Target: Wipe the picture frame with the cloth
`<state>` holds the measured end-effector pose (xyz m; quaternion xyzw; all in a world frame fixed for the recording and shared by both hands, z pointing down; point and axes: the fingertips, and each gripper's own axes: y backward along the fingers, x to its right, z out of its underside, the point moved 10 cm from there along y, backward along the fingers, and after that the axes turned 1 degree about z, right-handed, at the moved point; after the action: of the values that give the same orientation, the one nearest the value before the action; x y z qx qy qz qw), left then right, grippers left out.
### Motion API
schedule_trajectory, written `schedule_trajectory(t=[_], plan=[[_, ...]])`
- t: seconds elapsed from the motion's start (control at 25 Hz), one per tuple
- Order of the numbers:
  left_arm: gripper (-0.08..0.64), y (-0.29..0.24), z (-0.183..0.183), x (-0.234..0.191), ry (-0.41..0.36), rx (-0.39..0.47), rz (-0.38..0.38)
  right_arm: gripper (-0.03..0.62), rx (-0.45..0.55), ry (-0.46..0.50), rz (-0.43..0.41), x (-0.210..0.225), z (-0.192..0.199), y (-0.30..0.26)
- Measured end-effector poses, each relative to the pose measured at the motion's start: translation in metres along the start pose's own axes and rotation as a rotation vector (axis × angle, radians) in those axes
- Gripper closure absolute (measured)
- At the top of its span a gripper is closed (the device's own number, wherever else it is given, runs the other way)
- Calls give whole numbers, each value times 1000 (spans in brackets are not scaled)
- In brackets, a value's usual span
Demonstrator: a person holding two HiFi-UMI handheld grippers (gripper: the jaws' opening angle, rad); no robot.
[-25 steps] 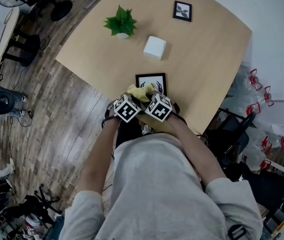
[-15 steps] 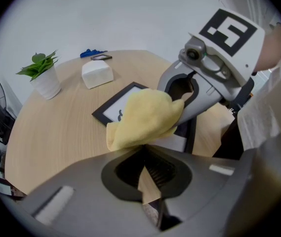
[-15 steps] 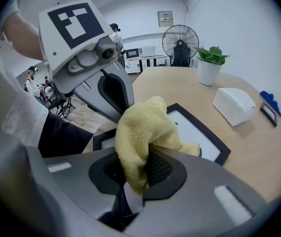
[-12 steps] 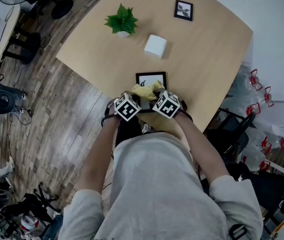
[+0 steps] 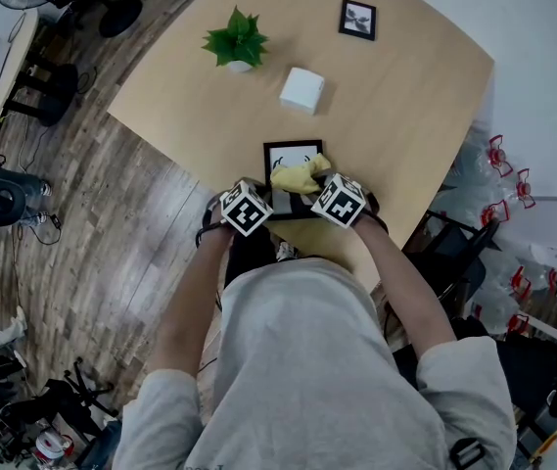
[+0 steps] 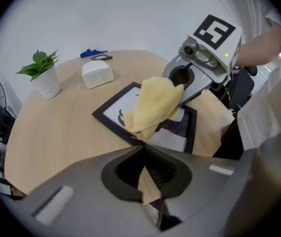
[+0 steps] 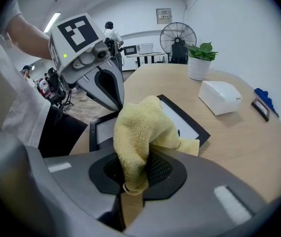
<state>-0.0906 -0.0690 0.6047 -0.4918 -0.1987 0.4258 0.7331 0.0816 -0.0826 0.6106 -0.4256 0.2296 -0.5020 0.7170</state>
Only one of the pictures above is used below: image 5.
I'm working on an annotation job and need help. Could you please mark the green plant in white pot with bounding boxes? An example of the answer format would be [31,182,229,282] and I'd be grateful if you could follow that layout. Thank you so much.
[201,5,270,73]

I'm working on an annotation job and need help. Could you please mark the black standing fan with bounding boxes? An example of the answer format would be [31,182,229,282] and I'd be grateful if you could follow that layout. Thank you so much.
[0,0,144,39]

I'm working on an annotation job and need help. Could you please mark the black office chair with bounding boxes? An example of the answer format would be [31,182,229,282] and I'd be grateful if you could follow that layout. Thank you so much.
[453,318,557,420]

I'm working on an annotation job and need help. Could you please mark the black deer picture frame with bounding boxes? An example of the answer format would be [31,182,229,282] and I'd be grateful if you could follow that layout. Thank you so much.
[262,139,326,222]

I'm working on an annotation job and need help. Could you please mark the red white container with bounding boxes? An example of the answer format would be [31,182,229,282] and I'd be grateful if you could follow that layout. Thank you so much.
[34,427,75,460]

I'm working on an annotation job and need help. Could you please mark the person's patterned shoe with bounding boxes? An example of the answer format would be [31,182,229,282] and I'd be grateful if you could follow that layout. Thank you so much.
[275,241,302,262]

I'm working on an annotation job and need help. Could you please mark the group of clear water jugs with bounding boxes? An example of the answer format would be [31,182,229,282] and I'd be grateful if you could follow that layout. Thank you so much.
[446,124,557,342]

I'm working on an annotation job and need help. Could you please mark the black floor cable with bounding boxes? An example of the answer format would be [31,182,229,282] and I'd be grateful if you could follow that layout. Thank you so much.
[16,212,64,247]

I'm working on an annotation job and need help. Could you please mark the black gripper strap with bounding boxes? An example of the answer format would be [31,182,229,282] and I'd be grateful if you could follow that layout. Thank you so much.
[194,197,234,250]
[355,191,391,237]

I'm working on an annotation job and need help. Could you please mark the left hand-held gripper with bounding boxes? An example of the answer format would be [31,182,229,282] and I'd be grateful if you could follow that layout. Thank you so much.
[217,177,276,239]

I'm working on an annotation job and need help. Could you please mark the black buckle strap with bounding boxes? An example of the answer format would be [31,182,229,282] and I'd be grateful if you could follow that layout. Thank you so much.
[448,437,487,470]

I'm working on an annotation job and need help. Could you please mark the person's left forearm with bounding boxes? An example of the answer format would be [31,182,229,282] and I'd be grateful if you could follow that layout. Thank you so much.
[148,212,240,379]

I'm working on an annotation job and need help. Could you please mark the white tissue box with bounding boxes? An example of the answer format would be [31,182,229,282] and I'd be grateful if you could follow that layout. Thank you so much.
[278,67,326,117]

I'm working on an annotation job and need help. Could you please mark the black folding chair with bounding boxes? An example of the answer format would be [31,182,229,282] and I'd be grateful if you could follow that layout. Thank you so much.
[412,211,502,312]

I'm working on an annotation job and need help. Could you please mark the yellow cleaning cloth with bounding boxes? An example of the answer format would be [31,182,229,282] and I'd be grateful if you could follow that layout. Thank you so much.
[269,153,333,196]

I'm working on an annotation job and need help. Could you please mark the person's right forearm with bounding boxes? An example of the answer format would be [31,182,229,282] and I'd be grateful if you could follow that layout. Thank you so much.
[353,211,458,361]

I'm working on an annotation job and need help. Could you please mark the black chair base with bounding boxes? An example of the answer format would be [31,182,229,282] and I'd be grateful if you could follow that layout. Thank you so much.
[0,357,120,440]

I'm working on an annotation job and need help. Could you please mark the round wooden table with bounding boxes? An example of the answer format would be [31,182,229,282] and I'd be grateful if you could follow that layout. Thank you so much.
[0,7,80,146]

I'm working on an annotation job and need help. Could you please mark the small black picture frame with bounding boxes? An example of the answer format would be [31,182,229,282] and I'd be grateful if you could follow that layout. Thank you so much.
[338,0,378,42]

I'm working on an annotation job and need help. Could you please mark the person's black trousers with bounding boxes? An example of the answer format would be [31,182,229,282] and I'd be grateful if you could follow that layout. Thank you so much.
[223,230,279,288]

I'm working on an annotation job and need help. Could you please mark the person's grey shirt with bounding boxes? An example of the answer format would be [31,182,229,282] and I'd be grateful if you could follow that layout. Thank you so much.
[111,257,517,470]

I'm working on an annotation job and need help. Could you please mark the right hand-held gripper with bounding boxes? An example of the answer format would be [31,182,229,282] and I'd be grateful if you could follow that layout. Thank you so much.
[309,171,382,229]

